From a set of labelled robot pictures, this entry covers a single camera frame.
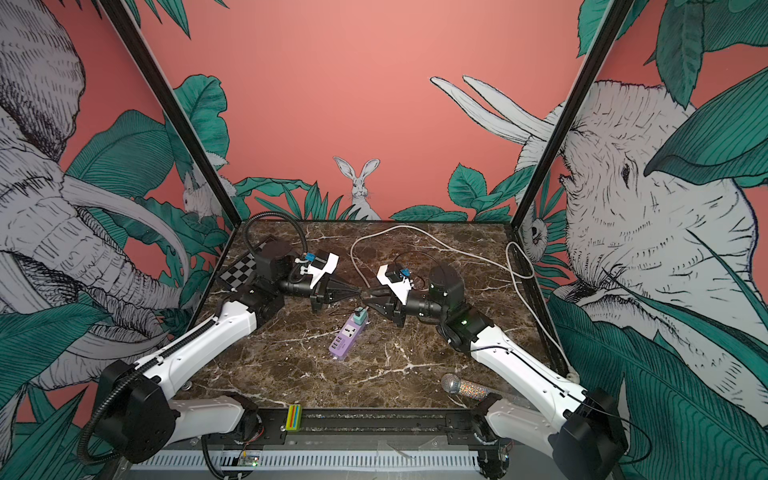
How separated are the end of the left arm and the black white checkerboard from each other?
0.46 m

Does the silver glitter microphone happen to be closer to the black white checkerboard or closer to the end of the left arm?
the end of the left arm

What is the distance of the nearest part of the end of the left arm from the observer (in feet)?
1.93

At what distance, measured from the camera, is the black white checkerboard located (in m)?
1.00
